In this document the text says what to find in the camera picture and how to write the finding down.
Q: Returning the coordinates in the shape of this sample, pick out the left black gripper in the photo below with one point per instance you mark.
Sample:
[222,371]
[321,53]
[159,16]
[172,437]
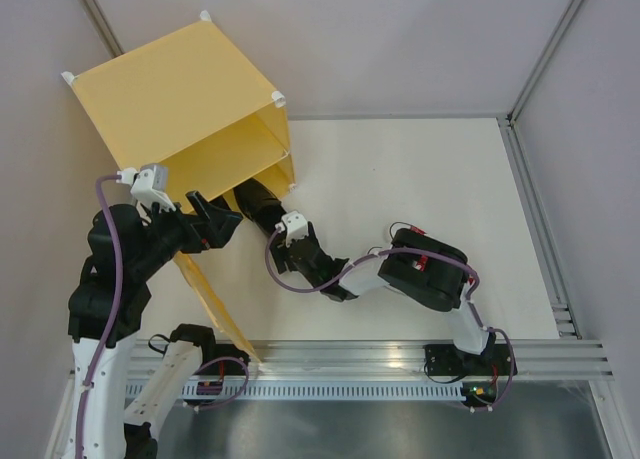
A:
[212,229]

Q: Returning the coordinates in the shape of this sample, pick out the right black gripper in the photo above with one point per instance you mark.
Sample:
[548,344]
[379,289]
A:
[278,251]

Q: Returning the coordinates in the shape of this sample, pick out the yellow cabinet door panel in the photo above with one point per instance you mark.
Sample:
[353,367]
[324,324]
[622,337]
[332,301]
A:
[213,305]

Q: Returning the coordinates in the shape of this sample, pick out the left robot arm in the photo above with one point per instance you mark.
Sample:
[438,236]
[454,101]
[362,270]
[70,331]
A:
[105,315]

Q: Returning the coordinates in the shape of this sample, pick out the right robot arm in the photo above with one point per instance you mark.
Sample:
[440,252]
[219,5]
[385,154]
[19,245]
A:
[435,275]

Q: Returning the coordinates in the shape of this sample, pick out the yellow shoe cabinet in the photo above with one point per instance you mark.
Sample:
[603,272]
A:
[193,102]

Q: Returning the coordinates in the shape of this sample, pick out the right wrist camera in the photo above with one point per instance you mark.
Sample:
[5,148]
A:
[294,226]

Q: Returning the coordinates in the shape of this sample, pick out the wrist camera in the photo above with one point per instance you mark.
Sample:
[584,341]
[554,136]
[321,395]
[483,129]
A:
[294,226]
[148,185]

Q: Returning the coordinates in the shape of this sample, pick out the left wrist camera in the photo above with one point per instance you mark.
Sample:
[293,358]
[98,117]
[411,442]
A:
[148,185]

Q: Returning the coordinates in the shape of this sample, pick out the white slotted cable duct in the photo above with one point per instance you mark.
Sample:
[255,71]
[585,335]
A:
[195,390]

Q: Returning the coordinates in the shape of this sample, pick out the aluminium frame post left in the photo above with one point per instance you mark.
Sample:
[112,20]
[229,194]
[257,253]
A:
[102,26]

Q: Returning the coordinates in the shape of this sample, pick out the aluminium frame post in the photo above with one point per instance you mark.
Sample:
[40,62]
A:
[559,33]
[102,26]

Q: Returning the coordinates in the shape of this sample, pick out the aluminium front rail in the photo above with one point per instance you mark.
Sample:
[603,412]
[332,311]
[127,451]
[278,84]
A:
[536,360]

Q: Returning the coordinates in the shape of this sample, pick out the aluminium frame post right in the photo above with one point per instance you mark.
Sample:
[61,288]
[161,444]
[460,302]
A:
[559,33]

